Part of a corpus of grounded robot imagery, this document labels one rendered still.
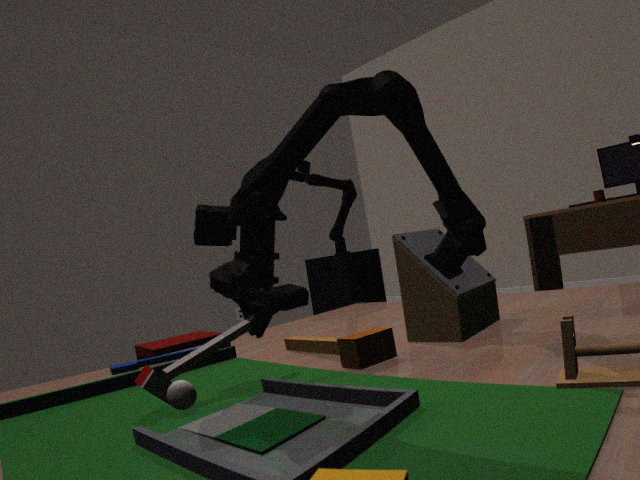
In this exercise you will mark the green mat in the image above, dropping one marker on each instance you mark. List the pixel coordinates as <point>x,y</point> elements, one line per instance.
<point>461,431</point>

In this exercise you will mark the blue long thin bar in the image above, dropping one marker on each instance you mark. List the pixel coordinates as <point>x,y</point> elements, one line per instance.
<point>135,365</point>

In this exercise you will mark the red putter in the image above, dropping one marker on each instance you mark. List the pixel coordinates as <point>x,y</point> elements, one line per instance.
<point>153,382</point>

